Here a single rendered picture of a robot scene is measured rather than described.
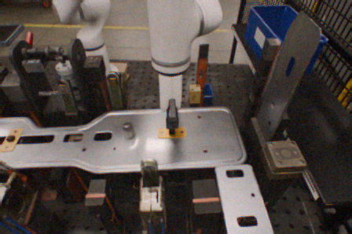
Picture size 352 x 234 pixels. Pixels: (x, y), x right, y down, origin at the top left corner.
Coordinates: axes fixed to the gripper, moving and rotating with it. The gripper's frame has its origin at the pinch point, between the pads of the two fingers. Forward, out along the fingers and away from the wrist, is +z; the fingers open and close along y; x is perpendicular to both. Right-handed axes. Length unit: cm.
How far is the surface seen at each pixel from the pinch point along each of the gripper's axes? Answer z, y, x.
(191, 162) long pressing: 8.1, 11.0, 4.7
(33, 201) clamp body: 15.2, 16.2, -37.9
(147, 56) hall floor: 112, -203, -20
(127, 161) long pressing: 8.2, 9.5, -12.2
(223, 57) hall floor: 111, -195, 72
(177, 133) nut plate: 7.9, 0.8, 1.6
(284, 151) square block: 1.9, 13.0, 27.0
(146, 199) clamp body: 3.5, 22.2, -6.5
